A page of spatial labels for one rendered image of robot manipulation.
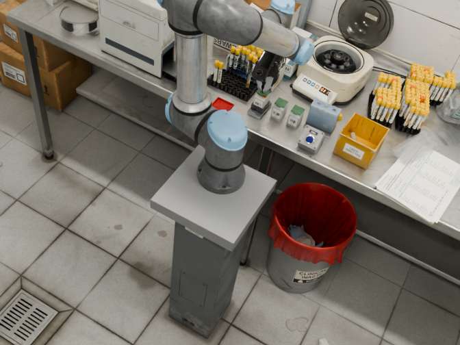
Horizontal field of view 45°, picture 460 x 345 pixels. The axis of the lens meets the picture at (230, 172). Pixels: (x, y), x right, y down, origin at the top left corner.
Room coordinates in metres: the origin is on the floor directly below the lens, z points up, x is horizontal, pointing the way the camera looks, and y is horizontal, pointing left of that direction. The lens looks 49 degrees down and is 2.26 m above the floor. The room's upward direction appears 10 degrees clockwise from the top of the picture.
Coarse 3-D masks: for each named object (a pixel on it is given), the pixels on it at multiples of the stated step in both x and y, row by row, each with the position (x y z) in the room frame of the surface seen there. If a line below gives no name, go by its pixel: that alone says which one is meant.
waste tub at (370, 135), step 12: (348, 120) 1.43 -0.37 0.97; (360, 120) 1.47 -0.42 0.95; (372, 120) 1.46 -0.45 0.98; (348, 132) 1.48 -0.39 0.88; (360, 132) 1.46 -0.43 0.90; (372, 132) 1.45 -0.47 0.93; (384, 132) 1.43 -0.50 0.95; (336, 144) 1.36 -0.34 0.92; (348, 144) 1.35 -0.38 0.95; (360, 144) 1.33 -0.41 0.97; (372, 144) 1.44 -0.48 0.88; (348, 156) 1.34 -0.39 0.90; (360, 156) 1.33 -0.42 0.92; (372, 156) 1.31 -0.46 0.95
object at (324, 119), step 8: (312, 104) 1.49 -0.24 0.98; (320, 104) 1.49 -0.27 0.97; (328, 104) 1.50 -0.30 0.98; (312, 112) 1.48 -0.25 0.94; (320, 112) 1.47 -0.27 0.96; (328, 112) 1.46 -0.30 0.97; (336, 112) 1.47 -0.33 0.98; (312, 120) 1.48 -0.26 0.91; (320, 120) 1.47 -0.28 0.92; (328, 120) 1.46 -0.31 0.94; (336, 120) 1.47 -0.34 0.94; (320, 128) 1.46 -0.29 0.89; (328, 128) 1.46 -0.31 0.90; (328, 136) 1.44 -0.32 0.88
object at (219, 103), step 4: (216, 100) 1.53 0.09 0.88; (220, 100) 1.53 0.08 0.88; (224, 100) 1.53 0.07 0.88; (212, 104) 1.50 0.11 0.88; (216, 104) 1.51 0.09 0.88; (220, 104) 1.51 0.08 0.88; (224, 104) 1.51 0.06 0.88; (228, 104) 1.52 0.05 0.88; (232, 104) 1.52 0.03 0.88; (216, 108) 1.49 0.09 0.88; (220, 108) 1.49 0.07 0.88; (224, 108) 1.49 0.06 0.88; (228, 108) 1.50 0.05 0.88
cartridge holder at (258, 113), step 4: (252, 104) 1.50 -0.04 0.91; (268, 104) 1.53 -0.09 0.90; (252, 108) 1.50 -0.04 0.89; (256, 108) 1.50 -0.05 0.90; (260, 108) 1.49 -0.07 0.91; (264, 108) 1.50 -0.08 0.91; (268, 108) 1.53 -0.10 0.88; (248, 112) 1.49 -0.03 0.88; (252, 112) 1.48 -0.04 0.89; (256, 112) 1.49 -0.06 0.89; (260, 112) 1.49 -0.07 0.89; (264, 112) 1.50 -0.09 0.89; (256, 116) 1.48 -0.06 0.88; (260, 116) 1.47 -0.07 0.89
